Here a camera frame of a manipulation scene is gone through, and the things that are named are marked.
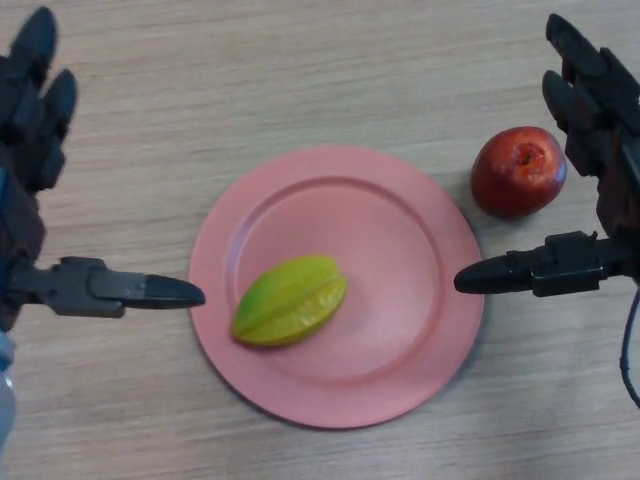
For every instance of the pink round plate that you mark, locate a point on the pink round plate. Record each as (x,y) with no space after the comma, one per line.
(400,260)

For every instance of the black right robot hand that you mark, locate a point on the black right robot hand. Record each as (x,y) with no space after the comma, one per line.
(570,270)

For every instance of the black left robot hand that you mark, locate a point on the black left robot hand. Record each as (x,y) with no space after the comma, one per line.
(20,210)

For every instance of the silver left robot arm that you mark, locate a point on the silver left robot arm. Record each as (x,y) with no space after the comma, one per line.
(6,395)

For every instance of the red apple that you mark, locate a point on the red apple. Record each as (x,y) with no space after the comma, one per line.
(515,175)

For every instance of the yellow starfruit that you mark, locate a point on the yellow starfruit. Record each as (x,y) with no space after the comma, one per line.
(290,305)

